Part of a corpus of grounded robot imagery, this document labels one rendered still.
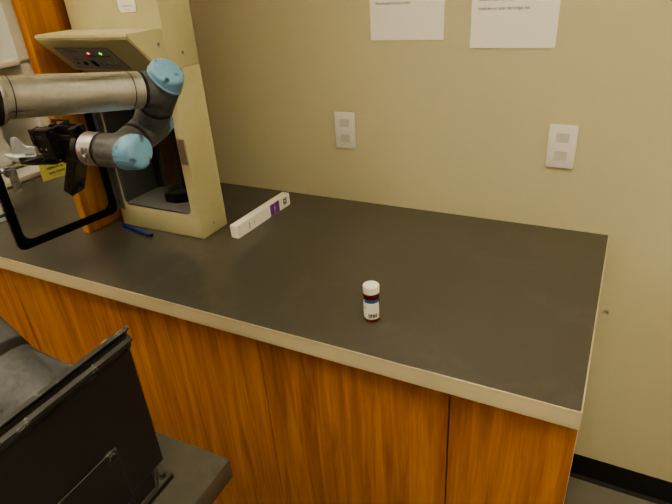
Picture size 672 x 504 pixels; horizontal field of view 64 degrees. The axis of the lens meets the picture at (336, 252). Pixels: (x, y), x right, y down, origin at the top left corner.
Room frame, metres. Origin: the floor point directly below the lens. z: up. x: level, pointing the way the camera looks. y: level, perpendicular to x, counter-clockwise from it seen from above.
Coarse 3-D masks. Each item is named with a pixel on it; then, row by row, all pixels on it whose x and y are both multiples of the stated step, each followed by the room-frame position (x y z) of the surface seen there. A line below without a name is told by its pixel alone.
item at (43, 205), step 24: (24, 120) 1.41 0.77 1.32; (48, 120) 1.45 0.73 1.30; (72, 120) 1.50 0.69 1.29; (0, 144) 1.35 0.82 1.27; (24, 144) 1.39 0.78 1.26; (0, 168) 1.33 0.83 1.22; (24, 168) 1.38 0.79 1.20; (48, 168) 1.42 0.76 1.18; (96, 168) 1.53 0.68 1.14; (24, 192) 1.36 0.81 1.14; (48, 192) 1.41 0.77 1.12; (96, 192) 1.51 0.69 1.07; (24, 216) 1.35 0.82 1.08; (48, 216) 1.39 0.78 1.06; (72, 216) 1.44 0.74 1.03
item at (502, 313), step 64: (256, 192) 1.76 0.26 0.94; (0, 256) 1.40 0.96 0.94; (64, 256) 1.37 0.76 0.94; (128, 256) 1.34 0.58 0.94; (192, 256) 1.32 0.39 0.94; (256, 256) 1.29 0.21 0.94; (320, 256) 1.26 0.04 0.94; (384, 256) 1.24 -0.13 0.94; (448, 256) 1.21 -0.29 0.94; (512, 256) 1.19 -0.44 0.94; (576, 256) 1.17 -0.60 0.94; (192, 320) 1.06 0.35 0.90; (256, 320) 0.99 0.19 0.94; (320, 320) 0.97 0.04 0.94; (384, 320) 0.95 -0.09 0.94; (448, 320) 0.94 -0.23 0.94; (512, 320) 0.92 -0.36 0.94; (576, 320) 0.90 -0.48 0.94; (448, 384) 0.76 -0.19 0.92; (512, 384) 0.73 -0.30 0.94; (576, 384) 0.72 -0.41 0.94
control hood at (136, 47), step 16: (64, 32) 1.49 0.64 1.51; (80, 32) 1.45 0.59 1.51; (96, 32) 1.42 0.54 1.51; (112, 32) 1.39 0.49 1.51; (128, 32) 1.35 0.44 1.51; (144, 32) 1.37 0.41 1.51; (160, 32) 1.41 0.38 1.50; (48, 48) 1.49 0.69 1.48; (112, 48) 1.38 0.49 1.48; (128, 48) 1.35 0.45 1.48; (144, 48) 1.36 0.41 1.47; (160, 48) 1.40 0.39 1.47; (128, 64) 1.42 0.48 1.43; (144, 64) 1.39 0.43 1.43
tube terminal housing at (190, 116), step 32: (64, 0) 1.57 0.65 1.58; (96, 0) 1.51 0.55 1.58; (160, 0) 1.43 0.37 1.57; (192, 32) 1.51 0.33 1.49; (192, 64) 1.50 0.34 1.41; (192, 96) 1.47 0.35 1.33; (192, 128) 1.45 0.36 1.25; (192, 160) 1.43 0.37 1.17; (192, 192) 1.42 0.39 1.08; (160, 224) 1.50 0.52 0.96; (192, 224) 1.43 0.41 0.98; (224, 224) 1.50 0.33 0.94
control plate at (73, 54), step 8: (56, 48) 1.47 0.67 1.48; (64, 48) 1.46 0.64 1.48; (72, 48) 1.44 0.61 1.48; (80, 48) 1.43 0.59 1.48; (88, 48) 1.42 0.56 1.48; (96, 48) 1.40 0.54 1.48; (104, 48) 1.39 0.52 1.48; (72, 56) 1.48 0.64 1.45; (80, 56) 1.47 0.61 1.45; (88, 56) 1.45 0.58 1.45; (96, 56) 1.44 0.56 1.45; (104, 56) 1.42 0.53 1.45; (112, 56) 1.41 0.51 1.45; (80, 64) 1.51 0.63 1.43; (104, 64) 1.46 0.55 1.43; (112, 64) 1.45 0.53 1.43; (120, 64) 1.43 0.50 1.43
